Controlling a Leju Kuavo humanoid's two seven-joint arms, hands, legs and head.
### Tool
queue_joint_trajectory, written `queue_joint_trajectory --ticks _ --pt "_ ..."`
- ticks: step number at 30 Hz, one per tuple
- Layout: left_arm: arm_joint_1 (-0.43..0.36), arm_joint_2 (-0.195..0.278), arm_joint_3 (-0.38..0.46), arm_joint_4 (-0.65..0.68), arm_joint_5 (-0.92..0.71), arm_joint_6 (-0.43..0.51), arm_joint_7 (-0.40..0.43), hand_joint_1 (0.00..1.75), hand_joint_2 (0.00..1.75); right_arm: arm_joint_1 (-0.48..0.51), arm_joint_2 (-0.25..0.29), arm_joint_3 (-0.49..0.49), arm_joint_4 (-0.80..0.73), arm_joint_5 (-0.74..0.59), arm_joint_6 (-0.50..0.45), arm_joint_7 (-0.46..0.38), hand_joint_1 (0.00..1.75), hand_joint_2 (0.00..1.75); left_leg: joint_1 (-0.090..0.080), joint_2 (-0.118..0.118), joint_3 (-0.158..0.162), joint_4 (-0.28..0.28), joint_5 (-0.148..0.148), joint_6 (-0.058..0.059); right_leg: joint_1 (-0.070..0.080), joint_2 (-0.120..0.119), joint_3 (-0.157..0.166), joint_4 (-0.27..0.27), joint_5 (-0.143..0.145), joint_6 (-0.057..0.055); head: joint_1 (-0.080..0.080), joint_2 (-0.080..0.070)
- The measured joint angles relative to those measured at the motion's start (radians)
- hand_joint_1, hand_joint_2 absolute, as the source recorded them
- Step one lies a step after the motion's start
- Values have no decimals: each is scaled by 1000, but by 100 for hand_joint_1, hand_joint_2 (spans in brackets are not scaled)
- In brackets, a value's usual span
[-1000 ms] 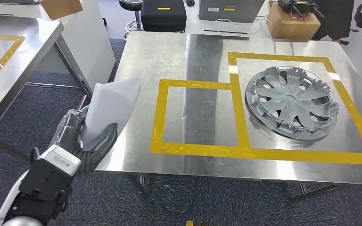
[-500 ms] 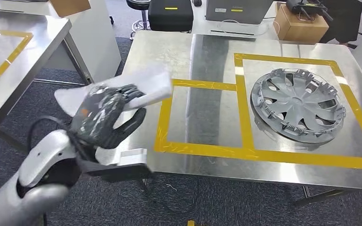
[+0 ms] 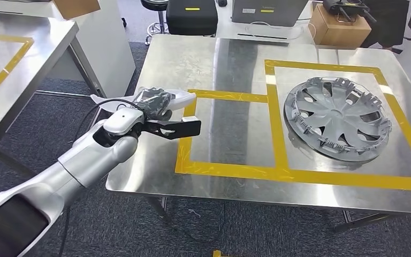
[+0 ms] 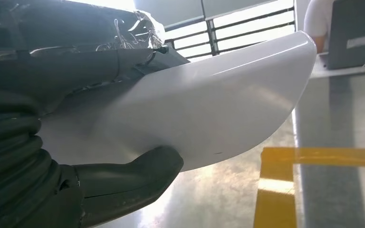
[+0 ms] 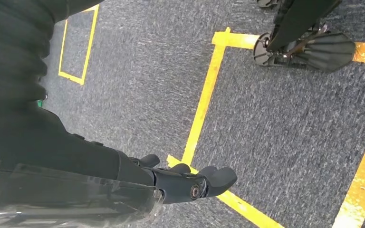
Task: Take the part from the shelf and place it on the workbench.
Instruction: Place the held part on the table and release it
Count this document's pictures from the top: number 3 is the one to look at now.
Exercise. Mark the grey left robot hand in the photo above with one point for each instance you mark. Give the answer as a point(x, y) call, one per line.
point(154, 103)

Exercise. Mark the large yellow tape square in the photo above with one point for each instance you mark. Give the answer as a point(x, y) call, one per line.
point(351, 177)

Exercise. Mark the black computer mouse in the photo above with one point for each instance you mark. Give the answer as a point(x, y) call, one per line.
point(222, 2)

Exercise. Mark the white curved plastic part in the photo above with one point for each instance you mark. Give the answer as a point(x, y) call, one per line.
point(184, 99)

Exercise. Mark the brown cardboard box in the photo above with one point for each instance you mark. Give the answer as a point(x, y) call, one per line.
point(336, 32)
point(76, 9)

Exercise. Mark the black round stool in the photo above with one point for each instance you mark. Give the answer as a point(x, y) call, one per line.
point(154, 5)

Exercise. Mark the small white thread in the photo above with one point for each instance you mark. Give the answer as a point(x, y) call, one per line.
point(194, 212)

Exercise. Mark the yellow tape marking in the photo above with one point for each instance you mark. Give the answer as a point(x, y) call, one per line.
point(14, 60)

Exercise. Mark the grey plastic wheel hubcap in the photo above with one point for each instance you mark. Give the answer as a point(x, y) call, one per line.
point(336, 117)

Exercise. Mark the person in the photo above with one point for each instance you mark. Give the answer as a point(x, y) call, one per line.
point(386, 25)

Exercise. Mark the black hard case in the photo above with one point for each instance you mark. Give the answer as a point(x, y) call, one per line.
point(191, 19)

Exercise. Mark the small yellow tape square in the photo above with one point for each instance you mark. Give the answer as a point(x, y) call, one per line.
point(184, 156)

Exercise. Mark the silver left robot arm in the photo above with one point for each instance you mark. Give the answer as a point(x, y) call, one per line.
point(85, 163)

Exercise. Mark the steel workbench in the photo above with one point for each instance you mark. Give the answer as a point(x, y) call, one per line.
point(39, 46)
point(177, 64)

